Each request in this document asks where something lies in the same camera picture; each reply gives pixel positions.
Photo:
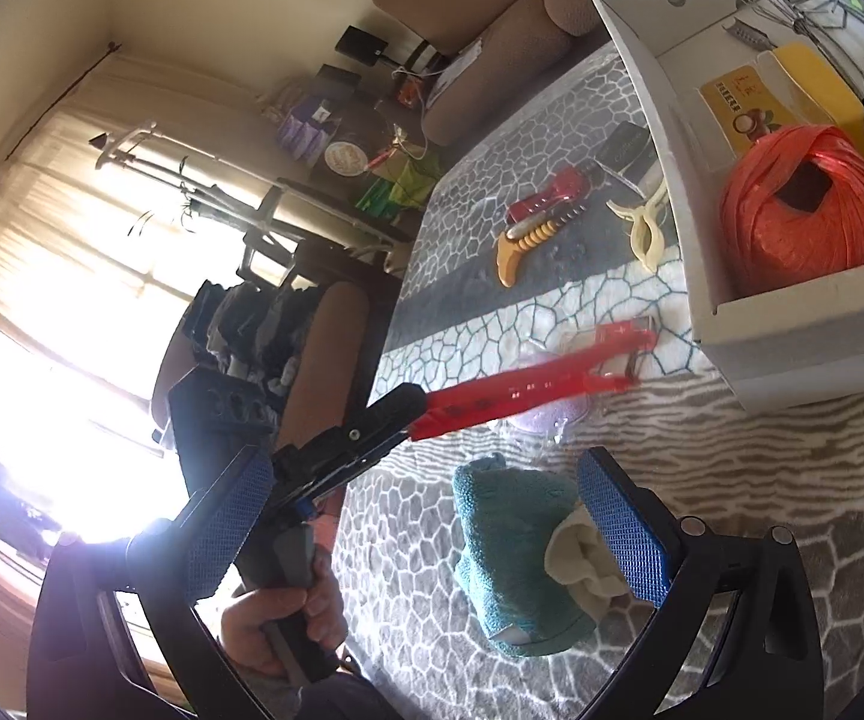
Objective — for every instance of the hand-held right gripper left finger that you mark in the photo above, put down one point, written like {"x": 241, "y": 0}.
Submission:
{"x": 229, "y": 517}

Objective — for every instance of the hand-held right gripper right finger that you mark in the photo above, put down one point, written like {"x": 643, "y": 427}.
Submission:
{"x": 627, "y": 532}

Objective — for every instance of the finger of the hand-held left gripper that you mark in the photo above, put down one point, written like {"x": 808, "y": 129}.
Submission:
{"x": 391, "y": 409}
{"x": 342, "y": 465}

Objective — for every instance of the teal towel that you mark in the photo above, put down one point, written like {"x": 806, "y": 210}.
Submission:
{"x": 492, "y": 540}

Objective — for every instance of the white cardboard box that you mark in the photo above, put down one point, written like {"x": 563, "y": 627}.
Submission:
{"x": 799, "y": 337}

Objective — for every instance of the person's left hand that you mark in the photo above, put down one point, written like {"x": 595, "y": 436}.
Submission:
{"x": 252, "y": 622}

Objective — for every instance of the brown armchair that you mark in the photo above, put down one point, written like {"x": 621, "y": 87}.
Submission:
{"x": 334, "y": 345}

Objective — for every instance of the pile of clothes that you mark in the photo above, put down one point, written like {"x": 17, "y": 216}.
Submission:
{"x": 252, "y": 330}

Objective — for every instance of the dark wooden chair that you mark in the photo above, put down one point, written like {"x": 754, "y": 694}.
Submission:
{"x": 327, "y": 270}

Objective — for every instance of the orange yellow cutter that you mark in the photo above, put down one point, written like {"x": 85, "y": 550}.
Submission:
{"x": 511, "y": 262}

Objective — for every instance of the potted plant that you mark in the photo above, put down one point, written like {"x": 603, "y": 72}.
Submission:
{"x": 192, "y": 202}

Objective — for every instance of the green bags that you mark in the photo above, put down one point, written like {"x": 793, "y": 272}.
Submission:
{"x": 402, "y": 184}

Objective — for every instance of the round white tin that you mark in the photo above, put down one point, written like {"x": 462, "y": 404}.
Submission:
{"x": 346, "y": 157}

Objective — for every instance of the cream curtain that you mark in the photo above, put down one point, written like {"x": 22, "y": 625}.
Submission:
{"x": 27, "y": 225}

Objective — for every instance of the stack of purple boxes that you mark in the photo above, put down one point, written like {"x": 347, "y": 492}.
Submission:
{"x": 304, "y": 131}

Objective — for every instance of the white coat rack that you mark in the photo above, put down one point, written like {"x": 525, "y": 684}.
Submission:
{"x": 121, "y": 144}

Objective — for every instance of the cream clothes peg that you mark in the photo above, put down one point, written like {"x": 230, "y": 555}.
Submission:
{"x": 646, "y": 240}

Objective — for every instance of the orange twine ball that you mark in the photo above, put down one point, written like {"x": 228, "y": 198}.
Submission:
{"x": 762, "y": 240}

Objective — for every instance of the black speaker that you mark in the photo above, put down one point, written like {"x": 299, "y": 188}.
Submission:
{"x": 361, "y": 45}
{"x": 334, "y": 79}

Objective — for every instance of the white papers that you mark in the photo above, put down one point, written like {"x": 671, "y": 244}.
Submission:
{"x": 454, "y": 75}

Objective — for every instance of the black case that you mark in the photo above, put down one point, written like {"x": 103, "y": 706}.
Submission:
{"x": 627, "y": 146}

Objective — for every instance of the brown sofa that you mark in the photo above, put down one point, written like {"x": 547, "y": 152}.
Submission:
{"x": 492, "y": 52}

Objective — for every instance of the yellow card packet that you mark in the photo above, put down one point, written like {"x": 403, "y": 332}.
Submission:
{"x": 732, "y": 101}

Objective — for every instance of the yellow plastic bar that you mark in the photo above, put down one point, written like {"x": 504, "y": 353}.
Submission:
{"x": 814, "y": 82}

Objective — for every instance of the metal whisk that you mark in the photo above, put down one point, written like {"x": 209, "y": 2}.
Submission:
{"x": 807, "y": 22}

